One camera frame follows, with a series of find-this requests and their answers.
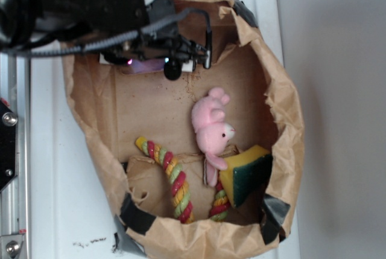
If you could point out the multicolour twisted rope toy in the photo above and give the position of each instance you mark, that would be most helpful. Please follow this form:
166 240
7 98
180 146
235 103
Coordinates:
181 196

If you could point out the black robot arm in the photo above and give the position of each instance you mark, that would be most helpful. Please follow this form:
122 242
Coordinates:
27 24

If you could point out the aluminium frame rail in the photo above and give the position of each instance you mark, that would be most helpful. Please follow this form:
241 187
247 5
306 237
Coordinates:
15 198

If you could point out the black metal bracket with bolts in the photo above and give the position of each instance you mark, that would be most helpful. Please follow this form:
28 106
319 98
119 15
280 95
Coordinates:
8 133

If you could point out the pink plush bunny toy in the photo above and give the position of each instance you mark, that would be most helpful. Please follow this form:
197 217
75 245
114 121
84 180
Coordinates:
212 132

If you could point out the yellow green sponge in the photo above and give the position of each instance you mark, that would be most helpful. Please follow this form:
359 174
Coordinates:
245 173

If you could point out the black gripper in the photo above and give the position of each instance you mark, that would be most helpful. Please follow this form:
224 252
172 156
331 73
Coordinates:
91 19

